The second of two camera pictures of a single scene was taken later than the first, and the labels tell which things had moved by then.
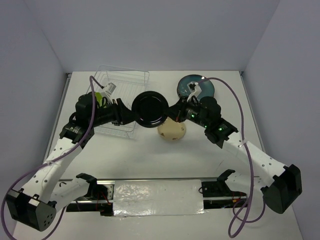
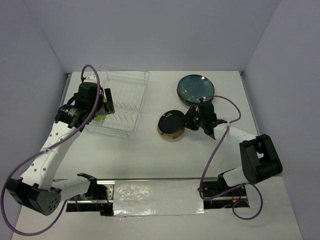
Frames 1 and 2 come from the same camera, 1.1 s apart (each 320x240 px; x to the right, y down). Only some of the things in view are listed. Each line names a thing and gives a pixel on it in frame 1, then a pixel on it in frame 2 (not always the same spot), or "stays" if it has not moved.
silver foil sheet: (160, 197) stays
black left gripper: (122, 113) → (108, 105)
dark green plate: (206, 86) stays
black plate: (150, 108) → (171, 121)
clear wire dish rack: (128, 83) stays
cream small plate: (171, 130) stays
